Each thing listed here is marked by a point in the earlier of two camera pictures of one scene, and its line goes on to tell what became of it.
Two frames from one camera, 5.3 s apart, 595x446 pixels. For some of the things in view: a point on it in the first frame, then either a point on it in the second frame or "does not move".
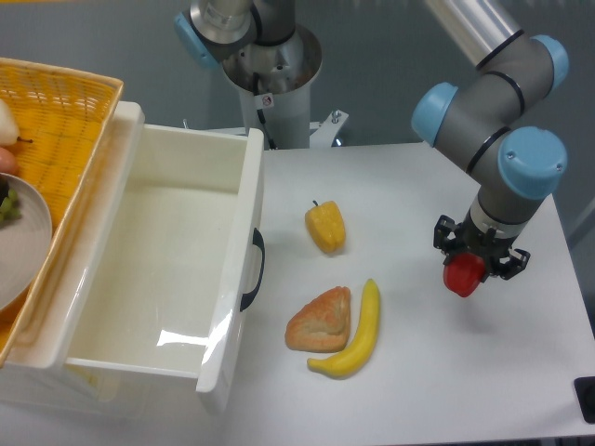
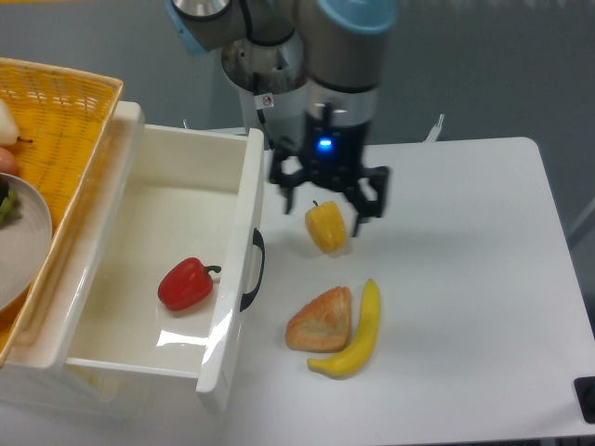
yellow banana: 356,355 does not move
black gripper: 491,247 -> 331,159
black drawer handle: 257,240 does not move
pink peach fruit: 7,162 does not move
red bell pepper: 463,273 -> 185,283
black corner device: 585,392 does not move
